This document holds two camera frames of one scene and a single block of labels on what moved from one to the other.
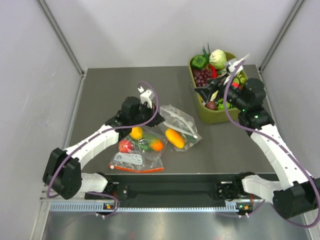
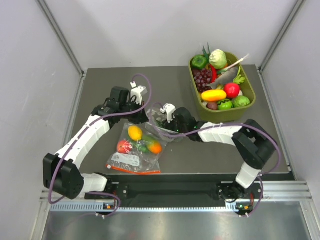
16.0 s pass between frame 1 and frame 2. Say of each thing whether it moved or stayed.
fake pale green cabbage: stayed
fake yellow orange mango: moved
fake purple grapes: stayed
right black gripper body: moved
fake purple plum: stayed
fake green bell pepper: stayed
